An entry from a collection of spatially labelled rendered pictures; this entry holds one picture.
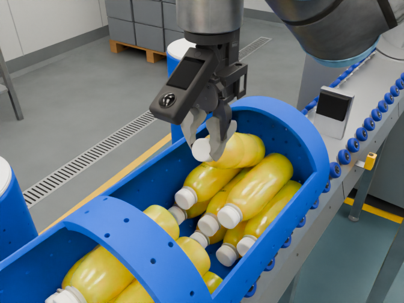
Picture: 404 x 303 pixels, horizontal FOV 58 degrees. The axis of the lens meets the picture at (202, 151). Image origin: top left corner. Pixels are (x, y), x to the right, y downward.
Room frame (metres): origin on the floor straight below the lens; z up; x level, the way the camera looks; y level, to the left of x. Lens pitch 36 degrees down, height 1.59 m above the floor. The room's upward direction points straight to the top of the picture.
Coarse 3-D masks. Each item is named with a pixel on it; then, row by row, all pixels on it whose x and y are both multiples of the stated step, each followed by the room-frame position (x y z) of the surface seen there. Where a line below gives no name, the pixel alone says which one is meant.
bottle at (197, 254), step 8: (176, 240) 0.39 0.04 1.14; (184, 240) 0.38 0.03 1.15; (192, 240) 0.38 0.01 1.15; (184, 248) 0.36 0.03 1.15; (192, 248) 0.36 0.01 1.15; (200, 248) 0.37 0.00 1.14; (192, 256) 0.35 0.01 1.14; (200, 256) 0.35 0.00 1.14; (208, 256) 0.36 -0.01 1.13; (200, 264) 0.35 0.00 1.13; (208, 264) 0.35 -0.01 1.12; (200, 272) 0.34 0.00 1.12; (136, 280) 0.31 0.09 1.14; (128, 288) 0.30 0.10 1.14; (136, 288) 0.30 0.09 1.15; (120, 296) 0.29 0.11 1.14; (128, 296) 0.28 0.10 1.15; (136, 296) 0.28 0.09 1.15; (144, 296) 0.28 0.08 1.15
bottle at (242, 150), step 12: (228, 144) 0.52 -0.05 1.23; (240, 144) 0.54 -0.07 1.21; (252, 144) 0.58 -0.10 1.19; (264, 144) 0.62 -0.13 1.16; (228, 156) 0.50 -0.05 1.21; (240, 156) 0.53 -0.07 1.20; (252, 156) 0.56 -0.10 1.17; (264, 156) 0.60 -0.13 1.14; (216, 168) 0.51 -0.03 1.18; (228, 168) 0.52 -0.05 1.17
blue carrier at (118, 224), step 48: (288, 144) 0.65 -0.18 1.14; (144, 192) 0.55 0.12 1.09; (48, 240) 0.37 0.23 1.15; (96, 240) 0.31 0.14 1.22; (144, 240) 0.31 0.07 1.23; (0, 288) 0.32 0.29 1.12; (48, 288) 0.36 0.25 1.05; (144, 288) 0.26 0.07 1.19; (192, 288) 0.28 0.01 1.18; (240, 288) 0.32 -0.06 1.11
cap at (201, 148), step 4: (196, 140) 0.51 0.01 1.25; (200, 140) 0.50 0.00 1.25; (204, 140) 0.50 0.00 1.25; (208, 140) 0.50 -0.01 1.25; (196, 144) 0.50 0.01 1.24; (200, 144) 0.50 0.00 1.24; (204, 144) 0.49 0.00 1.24; (208, 144) 0.49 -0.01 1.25; (192, 148) 0.50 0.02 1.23; (196, 148) 0.50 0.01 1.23; (200, 148) 0.49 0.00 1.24; (204, 148) 0.49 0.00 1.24; (208, 148) 0.49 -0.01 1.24; (192, 152) 0.50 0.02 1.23; (196, 152) 0.49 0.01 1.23; (200, 152) 0.49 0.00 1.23; (204, 152) 0.49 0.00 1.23; (208, 152) 0.48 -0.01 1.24; (196, 156) 0.49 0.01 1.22; (200, 156) 0.49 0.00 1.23; (204, 156) 0.48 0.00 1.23; (208, 156) 0.48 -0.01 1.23; (200, 160) 0.48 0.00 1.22; (204, 160) 0.48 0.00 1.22; (208, 160) 0.48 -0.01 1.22
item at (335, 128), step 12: (324, 96) 1.01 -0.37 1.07; (336, 96) 0.99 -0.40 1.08; (348, 96) 0.98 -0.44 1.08; (324, 108) 1.01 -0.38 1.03; (336, 108) 0.98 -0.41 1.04; (348, 108) 0.98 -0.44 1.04; (324, 120) 1.02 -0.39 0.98; (336, 120) 0.99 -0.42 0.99; (324, 132) 1.01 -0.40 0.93; (336, 132) 0.99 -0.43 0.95
